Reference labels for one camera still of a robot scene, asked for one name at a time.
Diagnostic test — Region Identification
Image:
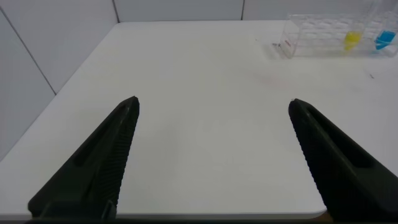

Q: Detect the clear acrylic test tube rack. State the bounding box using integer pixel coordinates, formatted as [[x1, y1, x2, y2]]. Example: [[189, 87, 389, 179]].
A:
[[278, 12, 398, 60]]

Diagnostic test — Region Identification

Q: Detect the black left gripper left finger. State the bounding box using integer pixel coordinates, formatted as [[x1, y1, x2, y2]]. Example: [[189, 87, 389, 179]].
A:
[[27, 95, 141, 220]]

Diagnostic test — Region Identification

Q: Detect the test tube with yellow pigment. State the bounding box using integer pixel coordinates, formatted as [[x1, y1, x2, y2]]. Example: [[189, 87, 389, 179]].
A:
[[343, 0, 383, 52]]

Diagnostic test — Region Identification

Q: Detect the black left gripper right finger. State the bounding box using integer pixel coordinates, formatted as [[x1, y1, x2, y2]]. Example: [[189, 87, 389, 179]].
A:
[[288, 98, 398, 222]]

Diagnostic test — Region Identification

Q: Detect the test tube with blue pigment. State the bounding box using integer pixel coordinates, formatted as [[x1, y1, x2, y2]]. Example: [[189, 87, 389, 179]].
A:
[[374, 0, 398, 52]]

